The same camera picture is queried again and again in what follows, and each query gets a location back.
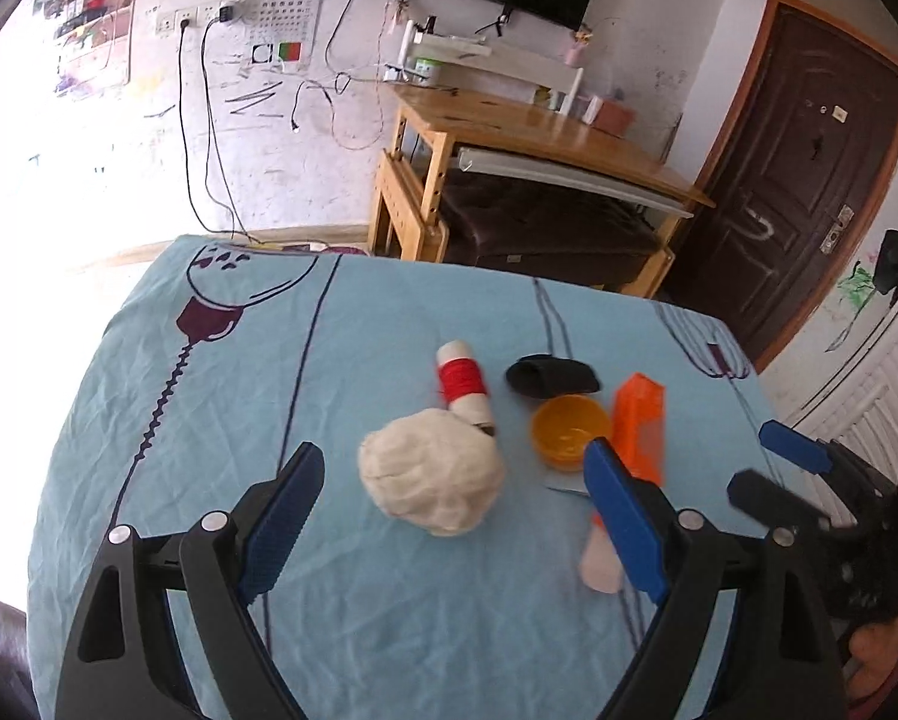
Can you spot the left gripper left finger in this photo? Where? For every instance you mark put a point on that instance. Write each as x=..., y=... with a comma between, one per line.
x=123, y=658

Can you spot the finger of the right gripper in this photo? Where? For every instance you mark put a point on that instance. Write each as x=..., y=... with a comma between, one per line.
x=773, y=506
x=808, y=454

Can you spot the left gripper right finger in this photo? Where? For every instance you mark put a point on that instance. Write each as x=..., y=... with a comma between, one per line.
x=779, y=659

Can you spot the black mesh pouch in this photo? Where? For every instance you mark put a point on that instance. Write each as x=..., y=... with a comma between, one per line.
x=542, y=377

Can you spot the red thread spool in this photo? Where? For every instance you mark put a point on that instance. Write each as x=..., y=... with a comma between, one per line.
x=463, y=387

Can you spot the orange plastic comb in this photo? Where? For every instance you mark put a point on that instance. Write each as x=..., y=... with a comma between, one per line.
x=638, y=436

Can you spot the white printed paper slip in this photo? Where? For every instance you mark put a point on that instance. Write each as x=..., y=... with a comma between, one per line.
x=600, y=566

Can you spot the light blue patterned tablecloth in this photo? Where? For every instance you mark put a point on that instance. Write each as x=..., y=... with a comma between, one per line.
x=224, y=359

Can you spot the crumpled white tissue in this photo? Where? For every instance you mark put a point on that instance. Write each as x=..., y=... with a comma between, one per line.
x=432, y=470

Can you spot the dark brown entrance door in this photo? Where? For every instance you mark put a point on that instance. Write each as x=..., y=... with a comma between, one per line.
x=795, y=178

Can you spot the dark brown tufted bench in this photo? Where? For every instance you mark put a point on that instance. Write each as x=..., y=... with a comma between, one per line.
x=543, y=231

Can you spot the pink tissue box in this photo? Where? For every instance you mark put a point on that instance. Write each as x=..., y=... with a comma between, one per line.
x=608, y=116

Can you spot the purple floor mat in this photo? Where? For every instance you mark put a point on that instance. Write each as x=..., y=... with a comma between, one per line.
x=317, y=248

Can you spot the wooden desk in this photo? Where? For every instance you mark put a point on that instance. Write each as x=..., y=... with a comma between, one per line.
x=433, y=124

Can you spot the white shelf on desk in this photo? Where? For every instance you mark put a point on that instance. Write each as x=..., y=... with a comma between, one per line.
x=427, y=59

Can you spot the eye test chart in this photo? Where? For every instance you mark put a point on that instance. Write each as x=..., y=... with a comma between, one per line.
x=280, y=32

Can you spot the wall shelf with items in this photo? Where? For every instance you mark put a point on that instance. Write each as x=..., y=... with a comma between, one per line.
x=92, y=40

